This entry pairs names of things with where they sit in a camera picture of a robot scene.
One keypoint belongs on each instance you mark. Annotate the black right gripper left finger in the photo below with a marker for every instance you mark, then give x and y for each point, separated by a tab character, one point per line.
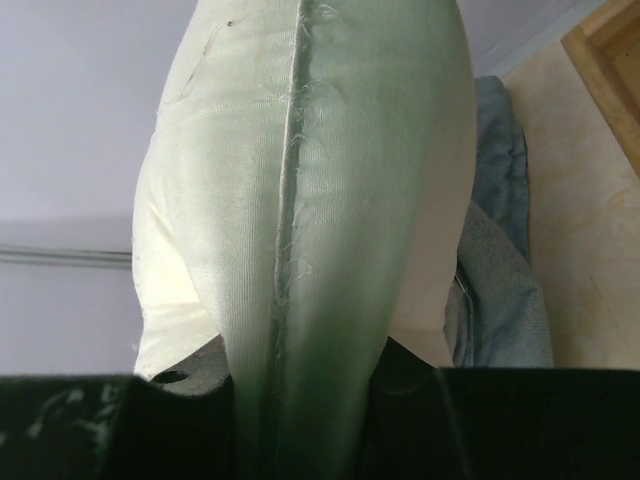
178	425

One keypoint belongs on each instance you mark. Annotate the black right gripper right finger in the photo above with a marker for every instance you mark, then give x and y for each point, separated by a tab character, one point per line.
492	423

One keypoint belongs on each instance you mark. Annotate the grey-blue pillowcase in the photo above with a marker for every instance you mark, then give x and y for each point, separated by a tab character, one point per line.
495	315

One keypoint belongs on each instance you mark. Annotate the white pillow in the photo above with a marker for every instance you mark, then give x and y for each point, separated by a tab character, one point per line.
302	198

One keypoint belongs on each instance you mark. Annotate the aluminium rail frame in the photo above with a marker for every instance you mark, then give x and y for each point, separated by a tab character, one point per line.
12	254

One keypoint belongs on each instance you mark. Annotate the wooden clothes rack frame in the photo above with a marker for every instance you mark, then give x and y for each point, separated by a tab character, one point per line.
604	50

